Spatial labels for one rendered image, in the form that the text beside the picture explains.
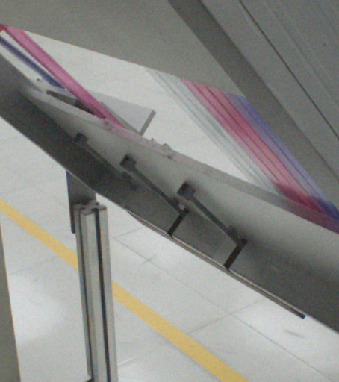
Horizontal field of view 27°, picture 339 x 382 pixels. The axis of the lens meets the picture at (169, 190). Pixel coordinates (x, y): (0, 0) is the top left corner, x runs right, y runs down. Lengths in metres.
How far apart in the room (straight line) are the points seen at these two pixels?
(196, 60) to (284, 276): 0.43
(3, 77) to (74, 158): 0.16
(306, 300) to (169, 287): 1.38
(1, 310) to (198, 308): 0.83
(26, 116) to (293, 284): 0.42
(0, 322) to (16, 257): 1.05
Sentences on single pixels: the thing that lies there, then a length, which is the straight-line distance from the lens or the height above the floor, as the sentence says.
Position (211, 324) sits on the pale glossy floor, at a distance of 1.96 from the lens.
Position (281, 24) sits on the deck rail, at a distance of 0.24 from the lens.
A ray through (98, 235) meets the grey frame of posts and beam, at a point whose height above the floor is 0.59.
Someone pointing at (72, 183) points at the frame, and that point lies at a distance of 1.10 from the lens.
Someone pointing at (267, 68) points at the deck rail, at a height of 1.04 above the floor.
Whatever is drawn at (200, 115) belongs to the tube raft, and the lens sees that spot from 0.52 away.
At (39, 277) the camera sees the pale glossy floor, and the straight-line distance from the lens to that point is 2.23.
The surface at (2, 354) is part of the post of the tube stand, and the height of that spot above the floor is 0.31.
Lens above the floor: 1.09
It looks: 23 degrees down
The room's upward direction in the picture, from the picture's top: 2 degrees counter-clockwise
